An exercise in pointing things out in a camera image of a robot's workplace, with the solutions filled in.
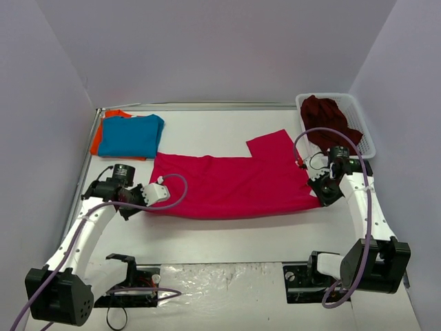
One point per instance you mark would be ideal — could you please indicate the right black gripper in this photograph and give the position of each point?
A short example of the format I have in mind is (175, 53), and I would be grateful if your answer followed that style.
(322, 189)

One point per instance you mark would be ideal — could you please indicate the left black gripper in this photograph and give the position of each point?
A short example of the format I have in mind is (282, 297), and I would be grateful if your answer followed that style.
(130, 201)

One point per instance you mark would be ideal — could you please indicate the magenta t shirt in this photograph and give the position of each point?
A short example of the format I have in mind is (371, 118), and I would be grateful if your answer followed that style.
(267, 183)

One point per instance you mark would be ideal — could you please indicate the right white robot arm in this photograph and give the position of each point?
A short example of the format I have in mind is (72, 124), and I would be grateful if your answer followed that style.
(378, 260)

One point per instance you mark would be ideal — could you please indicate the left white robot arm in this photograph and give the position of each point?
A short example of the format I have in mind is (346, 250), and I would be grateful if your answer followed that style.
(58, 292)

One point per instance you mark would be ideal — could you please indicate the blue folded t shirt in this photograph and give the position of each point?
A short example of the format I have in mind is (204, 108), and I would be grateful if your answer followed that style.
(131, 137)

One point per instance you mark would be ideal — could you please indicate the orange folded t shirt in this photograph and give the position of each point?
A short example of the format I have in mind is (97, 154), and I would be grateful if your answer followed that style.
(94, 149)

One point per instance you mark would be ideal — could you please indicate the dark red t shirt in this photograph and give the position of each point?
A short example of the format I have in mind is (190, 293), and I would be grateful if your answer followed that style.
(325, 113)

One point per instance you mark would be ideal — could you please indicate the white plastic basket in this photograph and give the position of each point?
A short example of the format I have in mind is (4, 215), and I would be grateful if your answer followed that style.
(351, 109)

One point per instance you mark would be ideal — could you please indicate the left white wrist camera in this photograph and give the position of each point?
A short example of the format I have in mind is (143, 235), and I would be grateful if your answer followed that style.
(154, 193)

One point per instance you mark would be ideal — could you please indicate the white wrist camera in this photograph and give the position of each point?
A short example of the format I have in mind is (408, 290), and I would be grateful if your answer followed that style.
(316, 165)
(154, 193)

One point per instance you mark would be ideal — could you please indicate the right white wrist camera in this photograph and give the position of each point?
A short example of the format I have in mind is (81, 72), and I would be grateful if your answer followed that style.
(316, 165)

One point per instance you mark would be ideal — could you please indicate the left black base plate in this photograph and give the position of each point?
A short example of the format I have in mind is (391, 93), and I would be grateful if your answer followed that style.
(146, 276)

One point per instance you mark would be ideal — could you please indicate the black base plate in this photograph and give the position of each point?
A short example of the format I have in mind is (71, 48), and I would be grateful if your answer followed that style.
(146, 276)
(301, 287)

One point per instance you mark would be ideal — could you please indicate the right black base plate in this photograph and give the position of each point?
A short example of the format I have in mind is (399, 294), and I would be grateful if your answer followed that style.
(301, 287)

